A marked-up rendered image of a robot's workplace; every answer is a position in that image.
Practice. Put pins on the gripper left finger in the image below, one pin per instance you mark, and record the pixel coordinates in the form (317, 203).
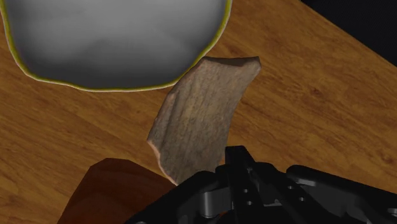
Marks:
(192, 198)

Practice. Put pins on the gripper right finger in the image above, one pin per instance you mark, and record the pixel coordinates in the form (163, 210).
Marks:
(248, 186)

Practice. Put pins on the brown rough curved slab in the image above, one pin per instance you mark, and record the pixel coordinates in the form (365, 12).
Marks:
(198, 118)

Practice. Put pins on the reddish brown rounded object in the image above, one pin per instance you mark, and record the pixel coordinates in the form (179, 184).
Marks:
(114, 195)

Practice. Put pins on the white bowl with yellow-green rim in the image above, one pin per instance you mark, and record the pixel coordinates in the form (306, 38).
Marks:
(111, 40)

